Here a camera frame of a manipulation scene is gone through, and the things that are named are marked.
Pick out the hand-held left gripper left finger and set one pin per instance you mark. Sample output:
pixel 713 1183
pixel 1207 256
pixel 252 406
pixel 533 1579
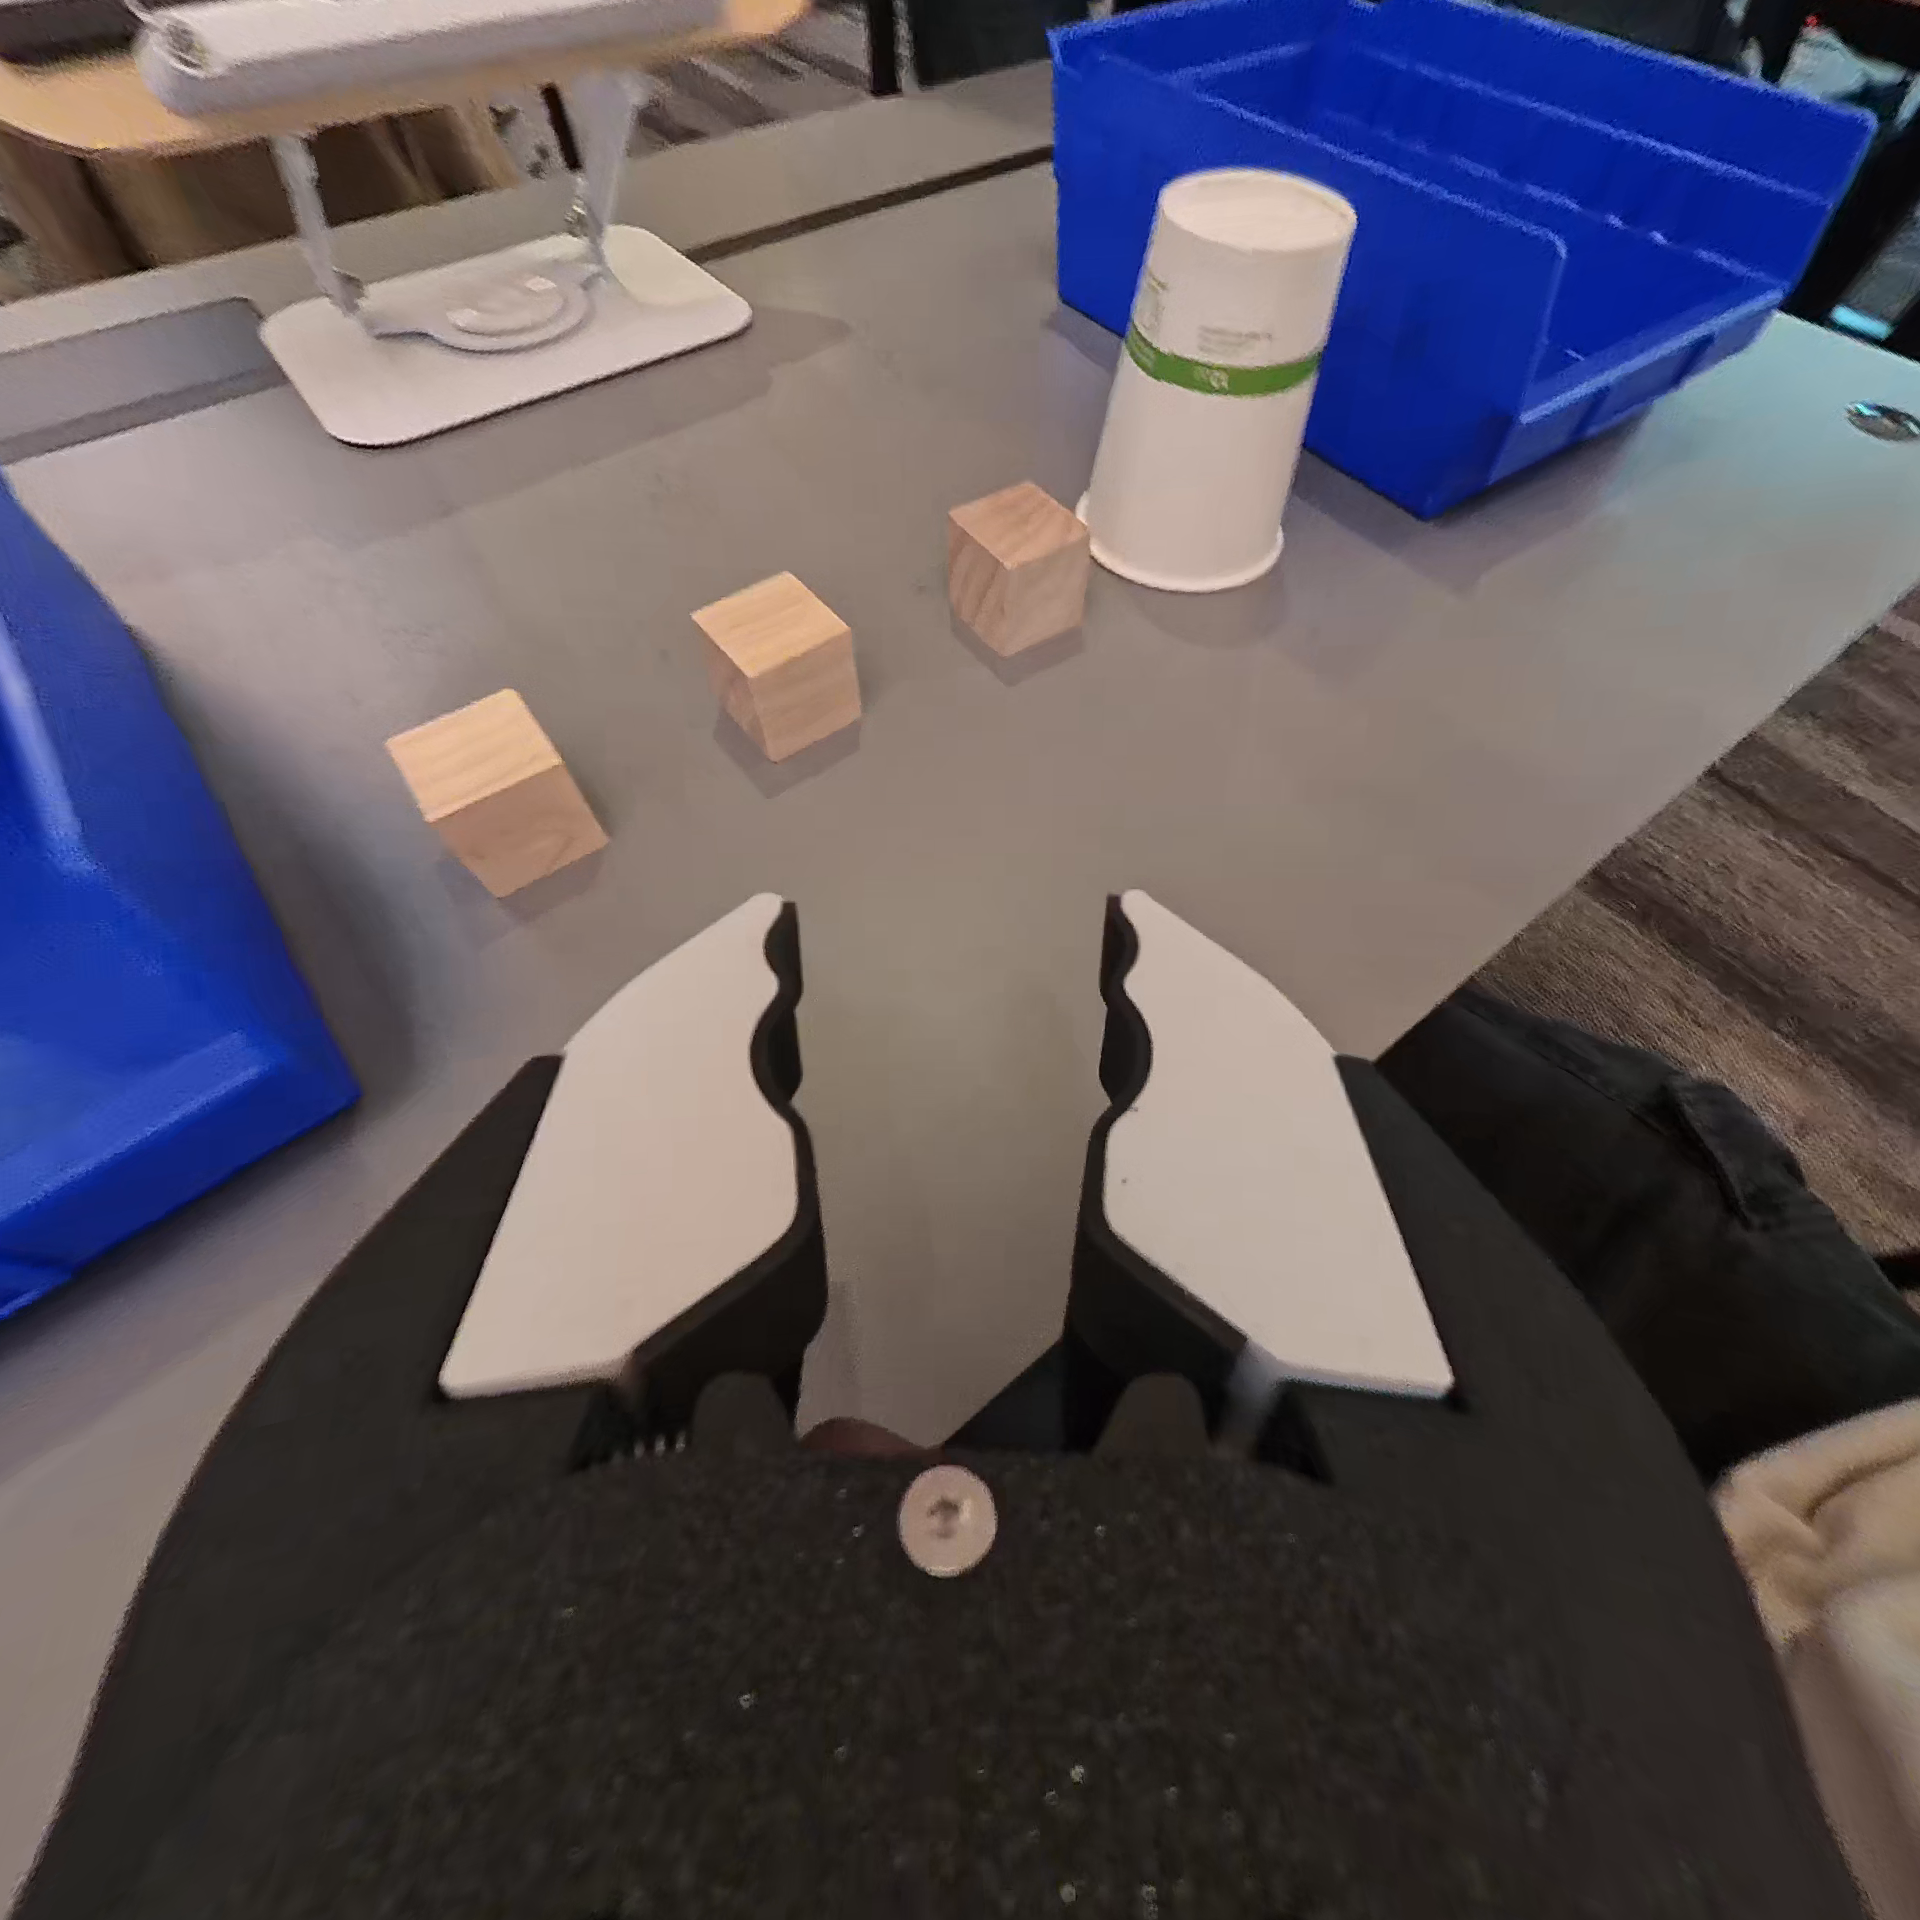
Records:
pixel 630 1184

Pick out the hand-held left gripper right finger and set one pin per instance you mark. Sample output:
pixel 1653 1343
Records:
pixel 1261 1184

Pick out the person's dark trouser leg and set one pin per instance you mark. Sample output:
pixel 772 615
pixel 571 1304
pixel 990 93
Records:
pixel 1651 1231

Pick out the light wooden cube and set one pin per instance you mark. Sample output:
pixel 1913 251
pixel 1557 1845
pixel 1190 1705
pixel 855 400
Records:
pixel 1017 564
pixel 494 788
pixel 780 661

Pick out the person's cream garment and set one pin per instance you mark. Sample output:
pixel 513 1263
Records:
pixel 1838 1621

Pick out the white paper cup green band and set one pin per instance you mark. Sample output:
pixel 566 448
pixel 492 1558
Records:
pixel 1200 436

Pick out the white metal stand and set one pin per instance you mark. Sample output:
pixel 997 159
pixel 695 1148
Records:
pixel 494 339

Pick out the blue plastic bin with divider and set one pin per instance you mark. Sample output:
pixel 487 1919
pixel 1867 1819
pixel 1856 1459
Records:
pixel 1471 300

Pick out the metal desk grommet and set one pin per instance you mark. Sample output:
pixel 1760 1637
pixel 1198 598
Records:
pixel 1881 419

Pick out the wooden side table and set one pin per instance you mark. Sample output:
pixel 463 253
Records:
pixel 76 112

